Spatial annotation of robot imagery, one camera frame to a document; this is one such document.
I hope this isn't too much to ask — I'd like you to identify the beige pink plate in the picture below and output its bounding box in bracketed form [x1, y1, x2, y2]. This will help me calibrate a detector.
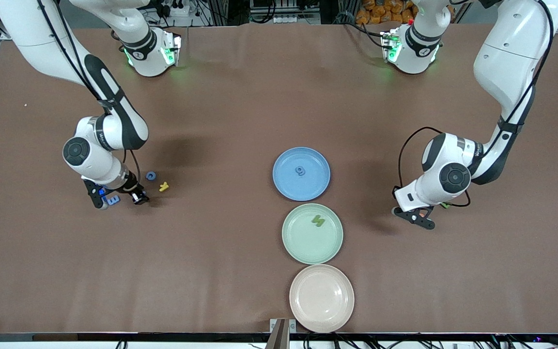
[289, 264, 356, 333]

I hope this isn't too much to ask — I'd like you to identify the orange mesh bag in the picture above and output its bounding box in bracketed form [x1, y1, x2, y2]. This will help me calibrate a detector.
[356, 0, 418, 25]

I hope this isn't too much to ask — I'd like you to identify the blue plate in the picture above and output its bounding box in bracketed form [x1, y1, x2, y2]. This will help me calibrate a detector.
[272, 147, 331, 202]

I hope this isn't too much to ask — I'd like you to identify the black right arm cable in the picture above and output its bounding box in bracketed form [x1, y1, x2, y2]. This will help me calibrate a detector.
[37, 0, 142, 190]

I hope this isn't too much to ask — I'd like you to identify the white power strip with plugs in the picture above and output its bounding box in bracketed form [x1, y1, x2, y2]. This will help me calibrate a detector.
[155, 0, 191, 18]

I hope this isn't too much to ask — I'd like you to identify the green plate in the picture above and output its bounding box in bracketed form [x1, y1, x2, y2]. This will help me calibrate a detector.
[281, 203, 344, 265]

